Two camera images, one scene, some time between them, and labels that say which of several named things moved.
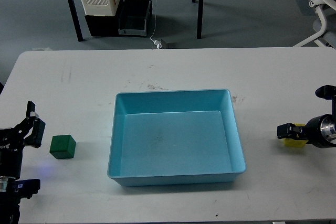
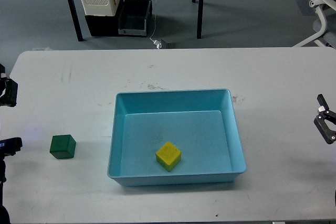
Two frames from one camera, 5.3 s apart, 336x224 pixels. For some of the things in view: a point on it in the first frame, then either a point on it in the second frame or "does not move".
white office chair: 324,1 does not move
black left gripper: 12,142 → 8,89
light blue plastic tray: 175,137 does not move
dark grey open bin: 134,13 does not move
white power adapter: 158,43 does not move
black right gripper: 319,131 → 329,136
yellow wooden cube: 294,143 → 168,156
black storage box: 101,25 does not move
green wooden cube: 62,146 does not move
